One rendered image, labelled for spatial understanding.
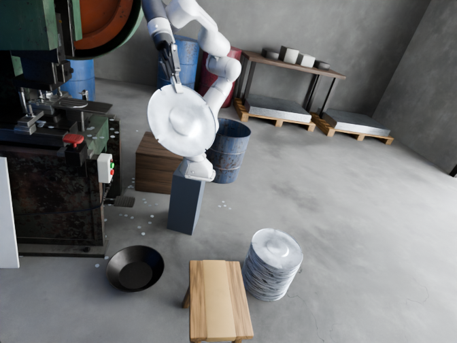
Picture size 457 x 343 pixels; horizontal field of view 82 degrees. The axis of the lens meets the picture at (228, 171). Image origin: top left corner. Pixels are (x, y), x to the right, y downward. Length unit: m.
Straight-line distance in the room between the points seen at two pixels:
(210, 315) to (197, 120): 0.76
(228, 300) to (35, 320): 0.88
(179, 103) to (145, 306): 1.02
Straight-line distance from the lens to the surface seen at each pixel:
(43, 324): 1.58
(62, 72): 1.50
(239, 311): 1.19
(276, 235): 1.61
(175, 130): 1.01
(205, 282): 1.23
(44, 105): 1.56
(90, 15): 1.85
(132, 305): 1.55
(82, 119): 1.56
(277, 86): 5.12
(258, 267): 1.49
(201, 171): 1.56
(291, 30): 5.01
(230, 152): 2.21
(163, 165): 2.02
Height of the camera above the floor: 1.33
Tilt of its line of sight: 31 degrees down
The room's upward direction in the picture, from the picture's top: 13 degrees clockwise
